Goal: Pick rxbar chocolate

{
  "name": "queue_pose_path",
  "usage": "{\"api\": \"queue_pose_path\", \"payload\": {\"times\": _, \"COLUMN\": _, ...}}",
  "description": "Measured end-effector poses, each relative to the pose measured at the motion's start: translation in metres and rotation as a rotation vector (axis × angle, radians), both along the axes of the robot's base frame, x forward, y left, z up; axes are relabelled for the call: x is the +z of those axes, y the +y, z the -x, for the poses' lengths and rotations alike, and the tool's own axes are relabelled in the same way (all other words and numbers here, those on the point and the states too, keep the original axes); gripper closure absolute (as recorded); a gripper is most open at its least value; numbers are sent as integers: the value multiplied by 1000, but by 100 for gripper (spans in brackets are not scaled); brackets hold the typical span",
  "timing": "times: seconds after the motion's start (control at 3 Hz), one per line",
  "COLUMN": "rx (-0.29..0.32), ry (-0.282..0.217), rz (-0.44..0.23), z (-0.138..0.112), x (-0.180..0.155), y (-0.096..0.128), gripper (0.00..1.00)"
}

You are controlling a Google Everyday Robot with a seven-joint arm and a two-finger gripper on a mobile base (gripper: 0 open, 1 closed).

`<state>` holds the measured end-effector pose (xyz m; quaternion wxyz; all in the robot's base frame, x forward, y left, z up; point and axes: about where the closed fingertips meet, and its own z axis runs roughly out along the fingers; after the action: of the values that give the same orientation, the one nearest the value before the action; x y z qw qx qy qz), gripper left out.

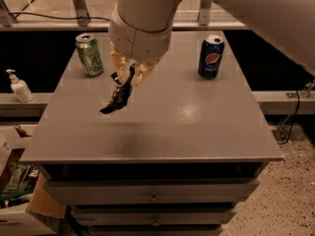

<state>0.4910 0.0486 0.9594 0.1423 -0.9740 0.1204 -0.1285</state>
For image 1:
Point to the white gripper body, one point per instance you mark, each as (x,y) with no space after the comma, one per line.
(139,42)

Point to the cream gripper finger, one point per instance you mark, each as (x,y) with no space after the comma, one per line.
(124,68)
(142,71)

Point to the open cardboard box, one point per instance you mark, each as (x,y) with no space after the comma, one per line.
(25,208)

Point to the black rxbar chocolate wrapper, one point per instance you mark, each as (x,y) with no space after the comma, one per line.
(119,98)

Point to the green soda can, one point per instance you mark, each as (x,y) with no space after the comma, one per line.
(87,48)

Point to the grey drawer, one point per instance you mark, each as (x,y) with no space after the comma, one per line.
(155,216)
(89,193)

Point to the white pump soap bottle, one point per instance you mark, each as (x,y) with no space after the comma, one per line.
(20,87)

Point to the grey drawer cabinet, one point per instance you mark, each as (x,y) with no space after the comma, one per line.
(176,126)

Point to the top grey drawer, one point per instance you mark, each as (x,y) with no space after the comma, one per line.
(89,193)

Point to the blue pepsi can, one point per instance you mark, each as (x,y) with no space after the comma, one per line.
(210,56)

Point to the metal window frame rail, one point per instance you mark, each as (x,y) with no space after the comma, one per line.
(64,14)

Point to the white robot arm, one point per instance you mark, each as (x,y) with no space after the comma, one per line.
(141,29)

